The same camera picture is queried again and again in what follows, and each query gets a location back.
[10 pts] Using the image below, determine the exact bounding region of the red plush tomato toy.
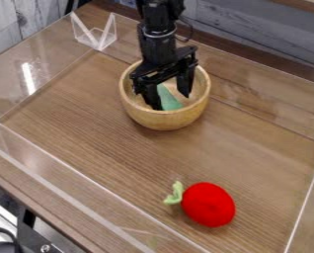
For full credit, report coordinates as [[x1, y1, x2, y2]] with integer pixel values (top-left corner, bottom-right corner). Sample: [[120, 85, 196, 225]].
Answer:
[[163, 181, 236, 227]]

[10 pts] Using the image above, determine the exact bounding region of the light wooden bowl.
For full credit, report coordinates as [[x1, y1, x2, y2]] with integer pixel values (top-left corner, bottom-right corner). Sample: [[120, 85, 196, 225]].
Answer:
[[119, 61, 212, 130]]

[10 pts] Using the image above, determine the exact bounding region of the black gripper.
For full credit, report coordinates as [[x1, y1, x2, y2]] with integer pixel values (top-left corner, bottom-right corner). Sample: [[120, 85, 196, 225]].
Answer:
[[129, 27, 197, 111]]

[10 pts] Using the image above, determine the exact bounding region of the green rectangular block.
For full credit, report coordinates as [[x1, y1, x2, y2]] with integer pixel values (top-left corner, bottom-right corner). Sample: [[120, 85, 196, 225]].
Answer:
[[156, 84, 183, 111]]

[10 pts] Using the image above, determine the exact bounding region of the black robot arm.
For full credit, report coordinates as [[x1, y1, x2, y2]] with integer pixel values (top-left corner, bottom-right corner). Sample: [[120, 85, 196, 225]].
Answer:
[[129, 0, 197, 111]]

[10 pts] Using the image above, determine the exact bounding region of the clear acrylic corner bracket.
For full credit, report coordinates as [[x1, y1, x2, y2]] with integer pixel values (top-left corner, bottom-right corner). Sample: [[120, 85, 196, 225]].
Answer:
[[69, 13, 117, 51]]

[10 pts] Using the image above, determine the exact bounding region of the black cable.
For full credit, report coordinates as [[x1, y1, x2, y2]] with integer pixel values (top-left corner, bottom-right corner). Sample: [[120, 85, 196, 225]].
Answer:
[[0, 224, 32, 253]]

